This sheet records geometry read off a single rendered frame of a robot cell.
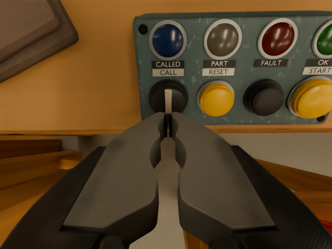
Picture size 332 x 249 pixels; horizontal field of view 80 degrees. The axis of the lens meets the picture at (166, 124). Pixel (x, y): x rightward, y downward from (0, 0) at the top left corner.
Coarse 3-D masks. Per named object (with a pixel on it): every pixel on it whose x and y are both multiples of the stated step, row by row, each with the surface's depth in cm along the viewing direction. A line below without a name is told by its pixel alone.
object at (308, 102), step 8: (312, 80) 14; (320, 80) 14; (304, 88) 14; (312, 88) 13; (320, 88) 13; (328, 88) 13; (296, 96) 14; (304, 96) 14; (312, 96) 14; (320, 96) 14; (328, 96) 14; (296, 104) 14; (304, 104) 14; (312, 104) 14; (320, 104) 14; (328, 104) 14; (296, 112) 15; (304, 112) 14; (312, 112) 14; (320, 112) 14
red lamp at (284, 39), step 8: (280, 24) 12; (288, 24) 12; (272, 32) 12; (280, 32) 12; (288, 32) 12; (264, 40) 13; (272, 40) 13; (280, 40) 12; (288, 40) 13; (264, 48) 13; (272, 48) 13; (280, 48) 13; (288, 48) 13
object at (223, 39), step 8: (224, 24) 12; (216, 32) 12; (224, 32) 12; (232, 32) 12; (208, 40) 13; (216, 40) 13; (224, 40) 13; (232, 40) 13; (208, 48) 13; (216, 48) 13; (224, 48) 13; (232, 48) 13
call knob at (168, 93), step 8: (160, 88) 14; (168, 88) 14; (176, 88) 14; (152, 96) 14; (160, 96) 14; (168, 96) 14; (176, 96) 14; (184, 96) 14; (152, 104) 14; (160, 104) 14; (168, 104) 14; (176, 104) 14; (184, 104) 14; (168, 112) 14
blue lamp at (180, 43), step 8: (168, 24) 12; (160, 32) 12; (168, 32) 12; (176, 32) 12; (152, 40) 13; (160, 40) 13; (168, 40) 13; (176, 40) 13; (160, 48) 13; (168, 48) 13; (176, 48) 13; (168, 56) 13
